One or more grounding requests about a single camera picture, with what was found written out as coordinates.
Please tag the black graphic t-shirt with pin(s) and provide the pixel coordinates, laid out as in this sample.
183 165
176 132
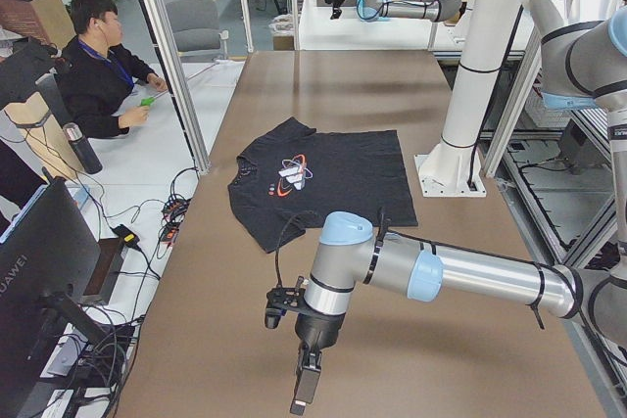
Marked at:
292 177

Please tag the grey office chair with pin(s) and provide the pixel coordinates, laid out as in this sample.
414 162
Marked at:
197 34

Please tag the metal grabber rod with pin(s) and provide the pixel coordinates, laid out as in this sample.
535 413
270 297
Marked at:
219 72

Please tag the green plastic clip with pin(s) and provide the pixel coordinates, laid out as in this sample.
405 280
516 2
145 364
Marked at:
147 102

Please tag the black power adapter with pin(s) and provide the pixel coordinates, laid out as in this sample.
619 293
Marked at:
129 238

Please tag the seated person in black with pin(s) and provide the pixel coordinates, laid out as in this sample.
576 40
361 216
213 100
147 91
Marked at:
102 72

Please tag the black Huawei monitor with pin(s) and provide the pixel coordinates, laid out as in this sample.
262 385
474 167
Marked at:
46 263

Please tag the black water bottle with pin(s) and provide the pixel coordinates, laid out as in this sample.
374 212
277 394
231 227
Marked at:
82 148

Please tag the cardboard box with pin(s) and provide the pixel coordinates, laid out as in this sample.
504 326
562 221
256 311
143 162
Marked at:
46 20

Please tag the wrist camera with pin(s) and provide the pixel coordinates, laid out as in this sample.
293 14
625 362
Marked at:
279 300

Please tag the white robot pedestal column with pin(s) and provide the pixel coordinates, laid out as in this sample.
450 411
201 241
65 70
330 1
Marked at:
452 168

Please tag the aluminium frame post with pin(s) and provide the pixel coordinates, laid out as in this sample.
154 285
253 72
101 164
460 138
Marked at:
156 17

